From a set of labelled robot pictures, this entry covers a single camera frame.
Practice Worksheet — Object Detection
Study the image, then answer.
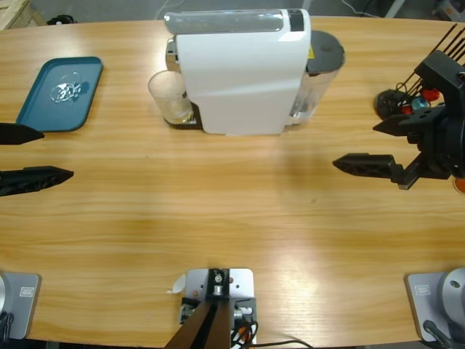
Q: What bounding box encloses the white paper tape piece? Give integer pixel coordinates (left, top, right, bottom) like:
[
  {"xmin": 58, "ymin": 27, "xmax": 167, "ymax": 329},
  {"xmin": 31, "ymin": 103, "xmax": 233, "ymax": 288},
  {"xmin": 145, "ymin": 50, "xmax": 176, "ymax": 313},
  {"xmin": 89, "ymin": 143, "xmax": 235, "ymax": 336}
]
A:
[{"xmin": 166, "ymin": 274, "xmax": 187, "ymax": 294}]

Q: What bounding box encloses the black base cable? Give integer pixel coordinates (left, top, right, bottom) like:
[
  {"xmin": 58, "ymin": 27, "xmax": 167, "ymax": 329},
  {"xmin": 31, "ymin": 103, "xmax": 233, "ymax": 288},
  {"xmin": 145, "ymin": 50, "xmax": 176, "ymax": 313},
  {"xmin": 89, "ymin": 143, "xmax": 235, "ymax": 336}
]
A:
[
  {"xmin": 0, "ymin": 311, "xmax": 15, "ymax": 340},
  {"xmin": 423, "ymin": 319, "xmax": 454, "ymax": 349}
]

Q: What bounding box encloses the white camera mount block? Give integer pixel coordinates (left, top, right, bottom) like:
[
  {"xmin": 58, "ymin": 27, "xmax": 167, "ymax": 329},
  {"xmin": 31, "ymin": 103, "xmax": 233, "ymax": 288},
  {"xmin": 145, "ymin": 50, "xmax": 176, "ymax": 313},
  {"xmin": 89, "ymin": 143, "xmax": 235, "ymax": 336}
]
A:
[{"xmin": 179, "ymin": 268, "xmax": 258, "ymax": 346}]

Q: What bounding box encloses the clear drinking glass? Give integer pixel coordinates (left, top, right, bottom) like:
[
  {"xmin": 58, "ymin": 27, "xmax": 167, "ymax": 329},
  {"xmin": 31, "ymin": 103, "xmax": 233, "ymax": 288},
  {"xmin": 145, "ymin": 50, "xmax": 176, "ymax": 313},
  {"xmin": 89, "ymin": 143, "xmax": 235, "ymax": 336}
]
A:
[{"xmin": 147, "ymin": 69, "xmax": 195, "ymax": 124}]

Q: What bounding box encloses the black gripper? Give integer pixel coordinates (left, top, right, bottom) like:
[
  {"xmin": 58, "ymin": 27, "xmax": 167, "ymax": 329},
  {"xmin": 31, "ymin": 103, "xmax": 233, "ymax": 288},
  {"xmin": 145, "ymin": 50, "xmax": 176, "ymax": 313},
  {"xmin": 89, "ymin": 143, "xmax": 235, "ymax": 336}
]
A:
[{"xmin": 332, "ymin": 105, "xmax": 465, "ymax": 190}]

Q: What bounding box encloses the white capsule coffee machine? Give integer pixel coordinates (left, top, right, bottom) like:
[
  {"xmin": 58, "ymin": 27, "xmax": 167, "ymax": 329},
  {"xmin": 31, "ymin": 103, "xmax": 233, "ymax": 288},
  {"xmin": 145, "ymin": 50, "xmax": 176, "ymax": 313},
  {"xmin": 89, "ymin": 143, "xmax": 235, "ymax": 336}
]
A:
[{"xmin": 162, "ymin": 7, "xmax": 313, "ymax": 138}]

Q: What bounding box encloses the black mount cable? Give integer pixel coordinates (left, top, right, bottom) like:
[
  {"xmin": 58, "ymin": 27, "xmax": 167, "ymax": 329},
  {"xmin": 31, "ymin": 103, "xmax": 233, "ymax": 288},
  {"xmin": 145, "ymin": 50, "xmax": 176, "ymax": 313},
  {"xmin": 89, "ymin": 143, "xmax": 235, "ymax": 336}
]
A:
[{"xmin": 254, "ymin": 340, "xmax": 313, "ymax": 349}]

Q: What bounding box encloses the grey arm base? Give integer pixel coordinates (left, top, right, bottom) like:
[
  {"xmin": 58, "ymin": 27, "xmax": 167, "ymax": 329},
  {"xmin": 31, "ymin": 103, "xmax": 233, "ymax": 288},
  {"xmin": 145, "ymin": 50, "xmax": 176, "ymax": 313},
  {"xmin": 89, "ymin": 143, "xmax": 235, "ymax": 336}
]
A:
[
  {"xmin": 0, "ymin": 272, "xmax": 42, "ymax": 340},
  {"xmin": 405, "ymin": 268, "xmax": 465, "ymax": 342}
]

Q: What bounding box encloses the black capsule stand with rods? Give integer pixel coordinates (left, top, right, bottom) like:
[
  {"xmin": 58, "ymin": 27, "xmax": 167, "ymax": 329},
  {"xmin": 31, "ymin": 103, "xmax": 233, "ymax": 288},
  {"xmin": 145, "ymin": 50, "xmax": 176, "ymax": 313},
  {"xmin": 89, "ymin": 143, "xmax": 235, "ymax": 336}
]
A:
[{"xmin": 373, "ymin": 23, "xmax": 465, "ymax": 129}]

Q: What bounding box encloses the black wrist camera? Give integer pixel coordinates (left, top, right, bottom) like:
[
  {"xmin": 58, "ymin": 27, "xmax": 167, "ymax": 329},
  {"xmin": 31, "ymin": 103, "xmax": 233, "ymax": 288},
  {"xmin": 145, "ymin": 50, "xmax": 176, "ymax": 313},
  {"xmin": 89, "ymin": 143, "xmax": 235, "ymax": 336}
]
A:
[{"xmin": 415, "ymin": 49, "xmax": 465, "ymax": 110}]

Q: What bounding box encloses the blue plastic tray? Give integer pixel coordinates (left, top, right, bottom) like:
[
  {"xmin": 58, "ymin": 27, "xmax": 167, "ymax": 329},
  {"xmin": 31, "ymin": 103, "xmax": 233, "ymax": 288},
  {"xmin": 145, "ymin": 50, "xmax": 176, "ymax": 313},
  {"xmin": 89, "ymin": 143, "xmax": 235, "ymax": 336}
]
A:
[{"xmin": 15, "ymin": 55, "xmax": 105, "ymax": 133}]

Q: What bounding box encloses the white metal table frame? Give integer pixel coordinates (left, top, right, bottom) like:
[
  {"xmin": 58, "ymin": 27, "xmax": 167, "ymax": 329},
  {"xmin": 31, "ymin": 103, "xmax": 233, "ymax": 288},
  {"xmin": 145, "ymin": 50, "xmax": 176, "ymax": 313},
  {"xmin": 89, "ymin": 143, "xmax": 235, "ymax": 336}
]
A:
[{"xmin": 384, "ymin": 0, "xmax": 408, "ymax": 18}]

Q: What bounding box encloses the orange cable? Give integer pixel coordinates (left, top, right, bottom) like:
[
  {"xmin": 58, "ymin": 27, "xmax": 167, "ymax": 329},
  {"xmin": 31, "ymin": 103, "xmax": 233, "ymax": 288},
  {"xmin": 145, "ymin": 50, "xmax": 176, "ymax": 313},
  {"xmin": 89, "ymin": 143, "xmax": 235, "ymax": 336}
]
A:
[{"xmin": 231, "ymin": 322, "xmax": 255, "ymax": 345}]

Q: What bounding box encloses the dark camera post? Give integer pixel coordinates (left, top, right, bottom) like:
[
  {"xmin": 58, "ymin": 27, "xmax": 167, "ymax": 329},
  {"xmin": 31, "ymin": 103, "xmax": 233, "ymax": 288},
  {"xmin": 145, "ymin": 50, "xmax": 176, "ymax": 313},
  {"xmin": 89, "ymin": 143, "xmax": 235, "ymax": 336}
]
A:
[{"xmin": 163, "ymin": 268, "xmax": 233, "ymax": 349}]

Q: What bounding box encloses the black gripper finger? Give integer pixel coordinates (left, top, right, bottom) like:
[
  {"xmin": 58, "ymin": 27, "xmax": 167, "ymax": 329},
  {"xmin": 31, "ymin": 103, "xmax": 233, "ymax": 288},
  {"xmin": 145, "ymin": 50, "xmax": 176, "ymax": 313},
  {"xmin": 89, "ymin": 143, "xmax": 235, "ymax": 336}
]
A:
[
  {"xmin": 0, "ymin": 122, "xmax": 46, "ymax": 146},
  {"xmin": 0, "ymin": 165, "xmax": 75, "ymax": 198}
]

